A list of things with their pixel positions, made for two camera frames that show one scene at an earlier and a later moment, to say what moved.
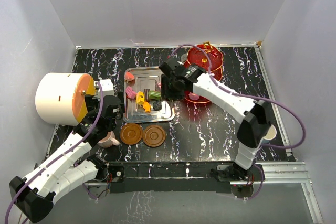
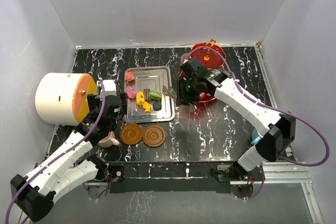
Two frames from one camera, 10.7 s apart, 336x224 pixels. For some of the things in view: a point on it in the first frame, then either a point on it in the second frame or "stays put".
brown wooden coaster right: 154,136 stays put
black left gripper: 121,107 stays put
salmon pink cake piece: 128,76 stays put
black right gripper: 166,94 to 182,98
